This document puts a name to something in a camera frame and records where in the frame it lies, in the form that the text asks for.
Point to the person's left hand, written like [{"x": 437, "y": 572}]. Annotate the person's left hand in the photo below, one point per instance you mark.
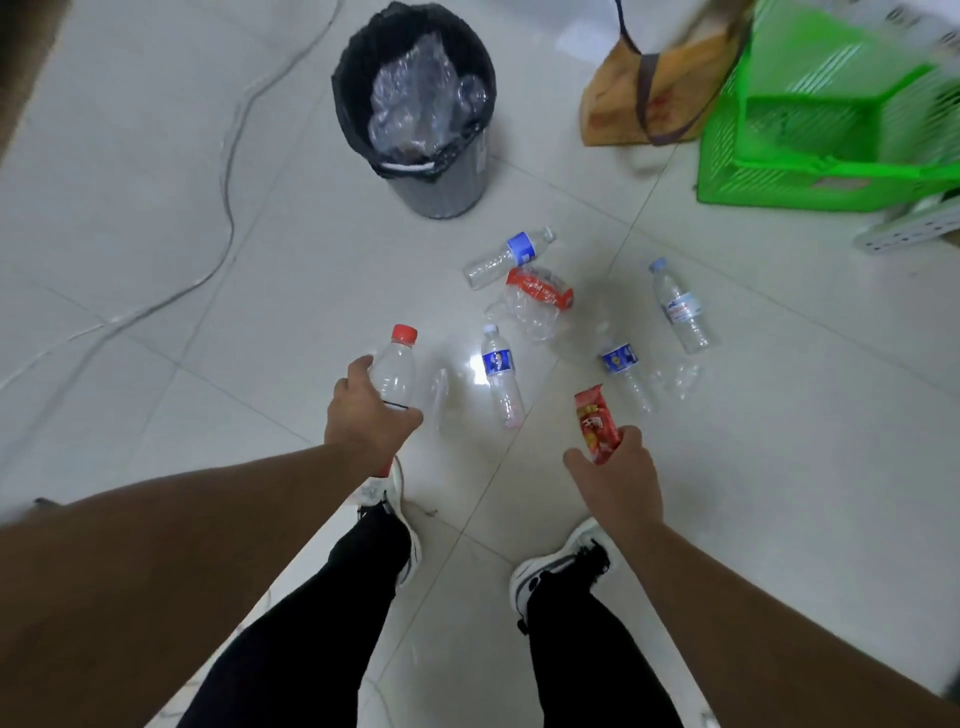
[{"x": 364, "y": 431}]

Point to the person's right hand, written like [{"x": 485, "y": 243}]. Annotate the person's right hand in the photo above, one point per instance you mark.
[{"x": 622, "y": 487}]

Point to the red cap plastic bottle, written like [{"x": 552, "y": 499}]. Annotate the red cap plastic bottle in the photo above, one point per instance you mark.
[{"x": 394, "y": 375}]

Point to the red snack wrapper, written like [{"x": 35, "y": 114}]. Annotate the red snack wrapper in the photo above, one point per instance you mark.
[{"x": 596, "y": 424}]

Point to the crushed clear plastic bottle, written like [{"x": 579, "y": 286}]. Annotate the crushed clear plastic bottle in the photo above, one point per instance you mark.
[{"x": 679, "y": 379}]

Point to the blue label plastic bottle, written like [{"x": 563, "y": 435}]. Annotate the blue label plastic bottle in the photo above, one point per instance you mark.
[
  {"x": 517, "y": 249},
  {"x": 621, "y": 360},
  {"x": 501, "y": 375}
]

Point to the white label plastic bottle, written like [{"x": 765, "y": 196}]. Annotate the white label plastic bottle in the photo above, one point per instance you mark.
[{"x": 679, "y": 306}]

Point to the crushed red label plastic bottle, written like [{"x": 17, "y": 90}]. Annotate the crushed red label plastic bottle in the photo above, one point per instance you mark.
[{"x": 536, "y": 289}]

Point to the black trash bin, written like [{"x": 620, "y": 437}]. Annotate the black trash bin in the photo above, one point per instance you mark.
[{"x": 442, "y": 191}]

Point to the person's left forearm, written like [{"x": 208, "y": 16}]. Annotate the person's left forearm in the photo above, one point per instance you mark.
[{"x": 150, "y": 585}]

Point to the person's right forearm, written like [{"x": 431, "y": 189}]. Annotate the person's right forearm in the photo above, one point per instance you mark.
[{"x": 787, "y": 645}]

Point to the person's left white shoe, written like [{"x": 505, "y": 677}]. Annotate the person's left white shoe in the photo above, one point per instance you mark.
[{"x": 375, "y": 491}]

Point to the person's white shoe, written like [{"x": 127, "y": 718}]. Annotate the person's white shoe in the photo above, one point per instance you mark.
[
  {"x": 375, "y": 491},
  {"x": 581, "y": 534}
]

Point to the person's right white shoe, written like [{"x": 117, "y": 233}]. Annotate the person's right white shoe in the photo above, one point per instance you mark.
[{"x": 581, "y": 534}]

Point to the person's right leg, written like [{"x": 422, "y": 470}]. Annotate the person's right leg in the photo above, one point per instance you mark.
[{"x": 592, "y": 660}]

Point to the person's leg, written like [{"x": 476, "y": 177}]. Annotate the person's leg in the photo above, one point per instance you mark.
[
  {"x": 300, "y": 645},
  {"x": 592, "y": 660}
]

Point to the person's left leg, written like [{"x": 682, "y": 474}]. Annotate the person's left leg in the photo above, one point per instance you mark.
[{"x": 300, "y": 645}]

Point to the green plastic basket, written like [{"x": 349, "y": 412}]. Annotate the green plastic basket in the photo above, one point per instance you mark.
[{"x": 787, "y": 180}]

